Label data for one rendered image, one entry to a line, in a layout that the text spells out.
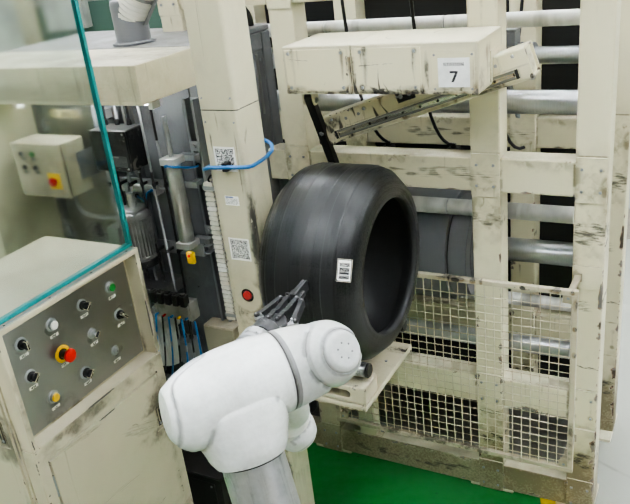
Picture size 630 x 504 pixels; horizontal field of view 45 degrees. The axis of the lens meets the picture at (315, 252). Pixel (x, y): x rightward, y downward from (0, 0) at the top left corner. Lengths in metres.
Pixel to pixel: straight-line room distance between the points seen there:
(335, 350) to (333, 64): 1.29
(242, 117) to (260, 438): 1.24
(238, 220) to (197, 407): 1.25
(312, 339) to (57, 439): 1.25
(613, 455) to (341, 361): 2.37
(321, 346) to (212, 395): 0.18
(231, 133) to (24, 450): 1.04
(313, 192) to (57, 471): 1.05
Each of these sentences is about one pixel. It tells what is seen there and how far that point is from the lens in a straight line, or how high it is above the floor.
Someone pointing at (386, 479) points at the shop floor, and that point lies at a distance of 3.26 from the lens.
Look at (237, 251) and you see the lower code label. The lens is 2.36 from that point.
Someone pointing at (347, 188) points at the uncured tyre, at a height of 1.45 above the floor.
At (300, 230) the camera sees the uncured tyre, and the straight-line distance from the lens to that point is 2.03.
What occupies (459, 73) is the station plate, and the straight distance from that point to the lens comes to 2.15.
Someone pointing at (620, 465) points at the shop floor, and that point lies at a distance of 3.38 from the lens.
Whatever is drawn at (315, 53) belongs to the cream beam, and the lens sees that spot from 2.31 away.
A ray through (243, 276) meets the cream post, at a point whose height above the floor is 1.13.
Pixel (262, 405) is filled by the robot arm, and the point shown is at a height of 1.48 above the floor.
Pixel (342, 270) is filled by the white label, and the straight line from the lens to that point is 1.97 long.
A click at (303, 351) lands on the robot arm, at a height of 1.52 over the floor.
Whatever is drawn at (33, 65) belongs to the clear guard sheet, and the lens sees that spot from 2.12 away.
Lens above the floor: 2.12
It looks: 23 degrees down
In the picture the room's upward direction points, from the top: 7 degrees counter-clockwise
